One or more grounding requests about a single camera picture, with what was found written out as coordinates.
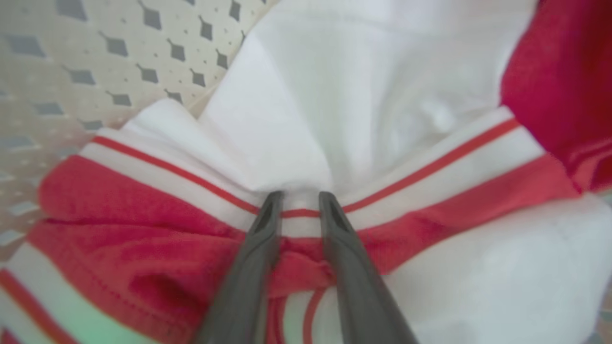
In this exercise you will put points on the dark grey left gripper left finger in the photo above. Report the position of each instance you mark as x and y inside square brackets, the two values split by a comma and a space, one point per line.
[248, 277]

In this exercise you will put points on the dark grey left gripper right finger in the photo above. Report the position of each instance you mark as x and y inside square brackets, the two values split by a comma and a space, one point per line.
[356, 286]

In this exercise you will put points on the red and white Bulls jersey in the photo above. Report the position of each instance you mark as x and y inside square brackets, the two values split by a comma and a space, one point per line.
[373, 95]

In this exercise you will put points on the white perforated plastic laundry basket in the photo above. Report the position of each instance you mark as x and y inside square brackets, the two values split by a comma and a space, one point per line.
[71, 71]

